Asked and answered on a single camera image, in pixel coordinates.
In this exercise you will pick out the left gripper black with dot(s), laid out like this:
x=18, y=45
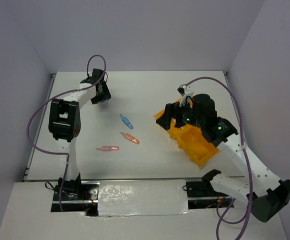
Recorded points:
x=107, y=94

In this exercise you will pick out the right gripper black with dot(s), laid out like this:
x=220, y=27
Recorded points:
x=172, y=110

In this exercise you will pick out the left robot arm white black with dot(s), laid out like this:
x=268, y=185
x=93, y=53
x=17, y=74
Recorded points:
x=65, y=126

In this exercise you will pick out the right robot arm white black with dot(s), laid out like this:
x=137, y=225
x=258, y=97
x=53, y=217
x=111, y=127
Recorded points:
x=266, y=193

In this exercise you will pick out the silver foil covered panel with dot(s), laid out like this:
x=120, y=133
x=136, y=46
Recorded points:
x=142, y=198

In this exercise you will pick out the blue highlighter pen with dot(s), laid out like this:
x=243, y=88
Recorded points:
x=126, y=121

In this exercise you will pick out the black metal base rail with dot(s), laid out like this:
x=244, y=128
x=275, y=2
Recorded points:
x=199, y=197

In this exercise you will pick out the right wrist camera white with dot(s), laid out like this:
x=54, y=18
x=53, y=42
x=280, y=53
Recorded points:
x=185, y=92

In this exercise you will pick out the yellow plastic compartment bin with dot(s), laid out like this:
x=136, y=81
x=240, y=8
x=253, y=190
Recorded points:
x=191, y=141

